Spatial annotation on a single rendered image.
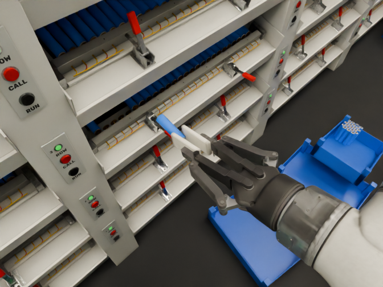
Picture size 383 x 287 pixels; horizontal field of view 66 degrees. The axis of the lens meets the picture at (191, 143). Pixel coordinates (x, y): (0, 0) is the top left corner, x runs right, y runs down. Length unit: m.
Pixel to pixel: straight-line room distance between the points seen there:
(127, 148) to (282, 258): 0.69
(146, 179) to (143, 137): 0.19
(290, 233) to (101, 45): 0.42
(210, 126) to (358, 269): 0.67
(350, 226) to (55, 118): 0.42
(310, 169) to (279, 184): 0.90
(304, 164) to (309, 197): 0.92
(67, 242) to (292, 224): 0.58
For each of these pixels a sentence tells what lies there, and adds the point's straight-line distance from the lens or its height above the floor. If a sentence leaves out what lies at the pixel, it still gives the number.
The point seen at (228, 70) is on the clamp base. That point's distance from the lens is 0.81.
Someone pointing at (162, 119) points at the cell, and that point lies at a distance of 0.55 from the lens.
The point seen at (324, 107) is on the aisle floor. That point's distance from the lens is 1.56.
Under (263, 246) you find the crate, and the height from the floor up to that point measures 0.00.
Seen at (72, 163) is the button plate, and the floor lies 0.60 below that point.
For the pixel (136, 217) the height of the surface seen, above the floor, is 0.14.
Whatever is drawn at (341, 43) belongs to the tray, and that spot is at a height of 0.16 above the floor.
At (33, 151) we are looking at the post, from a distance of 0.51.
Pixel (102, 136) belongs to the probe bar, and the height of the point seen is 0.55.
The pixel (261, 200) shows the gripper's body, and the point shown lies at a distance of 0.40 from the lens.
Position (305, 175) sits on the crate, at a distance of 1.29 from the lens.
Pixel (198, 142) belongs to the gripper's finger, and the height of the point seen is 0.63.
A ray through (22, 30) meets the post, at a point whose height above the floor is 0.85.
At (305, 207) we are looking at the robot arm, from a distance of 0.38.
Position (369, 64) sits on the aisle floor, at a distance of 1.91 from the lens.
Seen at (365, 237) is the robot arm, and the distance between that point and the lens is 0.37.
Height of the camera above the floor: 1.05
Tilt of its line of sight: 55 degrees down
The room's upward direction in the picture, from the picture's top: straight up
